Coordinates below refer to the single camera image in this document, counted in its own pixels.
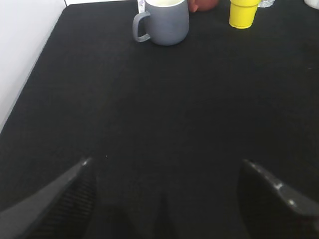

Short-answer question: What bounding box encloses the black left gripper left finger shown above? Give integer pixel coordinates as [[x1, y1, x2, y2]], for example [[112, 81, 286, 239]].
[[0, 158, 96, 239]]

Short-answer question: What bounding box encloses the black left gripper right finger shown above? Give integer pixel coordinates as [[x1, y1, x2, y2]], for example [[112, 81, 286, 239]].
[[238, 159, 319, 239]]

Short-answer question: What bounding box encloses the grey ceramic mug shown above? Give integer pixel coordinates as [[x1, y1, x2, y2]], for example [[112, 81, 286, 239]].
[[132, 0, 189, 46]]

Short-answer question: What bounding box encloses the yellow paper cup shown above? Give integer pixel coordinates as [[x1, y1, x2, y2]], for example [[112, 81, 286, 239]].
[[229, 0, 260, 29]]

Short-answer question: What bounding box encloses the white cup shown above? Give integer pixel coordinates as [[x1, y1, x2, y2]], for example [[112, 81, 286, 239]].
[[304, 0, 319, 9]]

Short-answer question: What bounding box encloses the clear water bottle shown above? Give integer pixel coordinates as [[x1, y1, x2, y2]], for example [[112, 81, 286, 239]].
[[258, 0, 275, 8]]

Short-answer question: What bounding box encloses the dark red mug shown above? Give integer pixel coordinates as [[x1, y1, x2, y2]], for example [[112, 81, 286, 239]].
[[187, 0, 219, 12]]

